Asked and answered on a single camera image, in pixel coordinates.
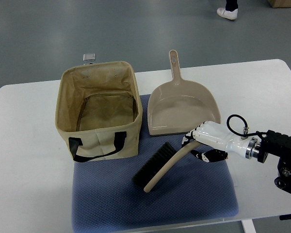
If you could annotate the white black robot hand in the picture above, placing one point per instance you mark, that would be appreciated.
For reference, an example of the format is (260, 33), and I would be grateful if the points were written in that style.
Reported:
(222, 140)

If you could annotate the pink hand broom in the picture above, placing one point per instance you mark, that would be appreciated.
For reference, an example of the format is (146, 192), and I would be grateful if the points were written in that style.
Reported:
(160, 163)

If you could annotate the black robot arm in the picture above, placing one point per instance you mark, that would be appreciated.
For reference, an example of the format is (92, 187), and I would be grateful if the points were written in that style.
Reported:
(278, 145)

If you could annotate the yellow fabric bag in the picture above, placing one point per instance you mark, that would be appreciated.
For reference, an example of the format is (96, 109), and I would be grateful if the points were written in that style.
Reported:
(99, 111)

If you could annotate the pink dustpan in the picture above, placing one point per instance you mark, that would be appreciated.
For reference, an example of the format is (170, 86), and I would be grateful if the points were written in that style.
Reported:
(179, 105)

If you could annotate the white table leg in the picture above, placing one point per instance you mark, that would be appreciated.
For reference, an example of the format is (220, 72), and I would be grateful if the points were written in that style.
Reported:
(248, 226)

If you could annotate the black table control panel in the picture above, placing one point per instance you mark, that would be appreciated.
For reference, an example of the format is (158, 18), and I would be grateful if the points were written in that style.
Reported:
(285, 217)

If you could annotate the white shoe of person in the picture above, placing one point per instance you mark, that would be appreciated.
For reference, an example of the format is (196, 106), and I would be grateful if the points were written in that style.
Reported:
(230, 11)

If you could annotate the blue textured mat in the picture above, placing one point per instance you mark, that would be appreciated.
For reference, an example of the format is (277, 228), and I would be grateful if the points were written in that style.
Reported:
(105, 199)

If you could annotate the brown cardboard box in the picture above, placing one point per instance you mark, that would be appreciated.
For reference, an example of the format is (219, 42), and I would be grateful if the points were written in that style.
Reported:
(280, 3)

